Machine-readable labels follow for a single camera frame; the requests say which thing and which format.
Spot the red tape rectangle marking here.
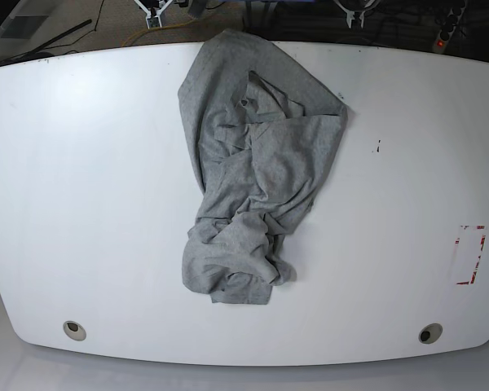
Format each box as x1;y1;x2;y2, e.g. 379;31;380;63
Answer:
452;225;487;286

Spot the left table cable grommet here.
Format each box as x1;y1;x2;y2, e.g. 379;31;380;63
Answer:
63;321;86;341

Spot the yellow cable on floor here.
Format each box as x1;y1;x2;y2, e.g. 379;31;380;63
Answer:
121;15;213;47

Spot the right table cable grommet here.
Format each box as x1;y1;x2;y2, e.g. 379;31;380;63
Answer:
418;323;443;345

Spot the table cable grommet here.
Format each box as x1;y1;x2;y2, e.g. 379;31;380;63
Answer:
63;321;86;341
418;323;443;345

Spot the grey T-shirt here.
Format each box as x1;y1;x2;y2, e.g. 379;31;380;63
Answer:
178;29;348;305

